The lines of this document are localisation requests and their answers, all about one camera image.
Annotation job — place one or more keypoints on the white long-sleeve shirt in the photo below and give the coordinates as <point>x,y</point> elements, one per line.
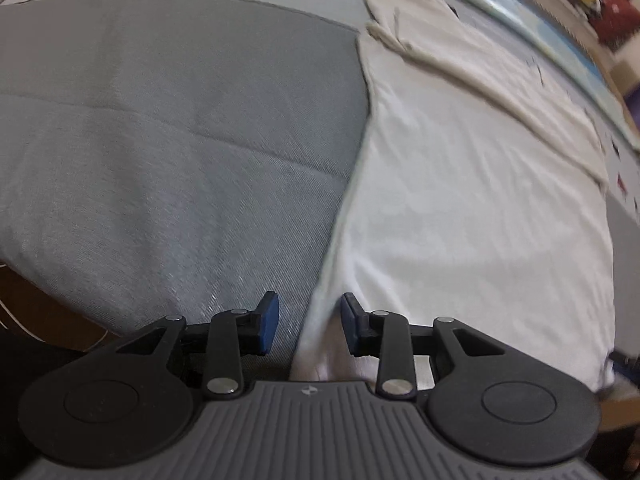
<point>475,210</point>

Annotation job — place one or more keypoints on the grey deer print bed sheet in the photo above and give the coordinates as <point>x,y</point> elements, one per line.
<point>150,135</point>

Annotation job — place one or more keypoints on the red cushion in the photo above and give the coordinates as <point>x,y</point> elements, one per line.
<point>617,22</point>

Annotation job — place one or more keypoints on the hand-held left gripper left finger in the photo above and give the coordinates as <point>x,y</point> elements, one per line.
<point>267,322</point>

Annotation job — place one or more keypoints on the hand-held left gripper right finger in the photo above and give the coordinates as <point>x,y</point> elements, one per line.
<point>350,325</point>

